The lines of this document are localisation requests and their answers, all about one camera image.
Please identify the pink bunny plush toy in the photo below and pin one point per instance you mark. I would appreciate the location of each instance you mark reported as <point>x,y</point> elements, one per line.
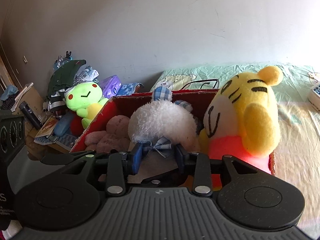
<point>163,123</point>

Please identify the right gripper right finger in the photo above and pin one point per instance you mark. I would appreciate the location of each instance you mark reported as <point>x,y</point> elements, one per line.
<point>196,165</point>

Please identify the blue white patterned cloth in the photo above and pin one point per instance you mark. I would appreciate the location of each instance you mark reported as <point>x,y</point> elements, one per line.
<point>129,89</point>

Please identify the black eyeglasses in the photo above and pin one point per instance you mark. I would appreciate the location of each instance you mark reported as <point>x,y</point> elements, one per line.
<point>216,83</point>

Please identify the bright green frog plush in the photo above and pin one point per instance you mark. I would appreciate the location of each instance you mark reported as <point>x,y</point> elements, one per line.
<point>86,100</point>

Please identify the dark green garment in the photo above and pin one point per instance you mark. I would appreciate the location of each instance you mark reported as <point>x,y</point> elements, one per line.
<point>64,77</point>

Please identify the green cartoon bed sheet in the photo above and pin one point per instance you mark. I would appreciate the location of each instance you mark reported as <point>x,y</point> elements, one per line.
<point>296,158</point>

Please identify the purple plastic pouch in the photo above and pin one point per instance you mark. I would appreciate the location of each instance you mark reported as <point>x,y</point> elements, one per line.
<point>110,86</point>

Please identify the cardboard box on floor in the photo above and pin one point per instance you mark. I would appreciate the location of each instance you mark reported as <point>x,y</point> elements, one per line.
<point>30,96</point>

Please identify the red cardboard box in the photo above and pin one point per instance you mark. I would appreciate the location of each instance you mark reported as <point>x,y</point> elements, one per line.
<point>237,122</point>

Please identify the pink plush bear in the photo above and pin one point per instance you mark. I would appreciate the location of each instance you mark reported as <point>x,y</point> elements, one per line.
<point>114,137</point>

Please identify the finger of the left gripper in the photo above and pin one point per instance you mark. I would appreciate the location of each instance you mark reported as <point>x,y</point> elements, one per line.
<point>174,178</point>

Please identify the white power strip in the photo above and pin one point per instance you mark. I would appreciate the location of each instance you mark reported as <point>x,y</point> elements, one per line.
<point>314,96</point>

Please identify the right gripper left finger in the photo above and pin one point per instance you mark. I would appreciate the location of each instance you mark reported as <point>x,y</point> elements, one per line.
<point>120,166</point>

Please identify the yellow tiger plush toy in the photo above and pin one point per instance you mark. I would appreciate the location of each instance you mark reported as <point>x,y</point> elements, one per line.
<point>242,119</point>

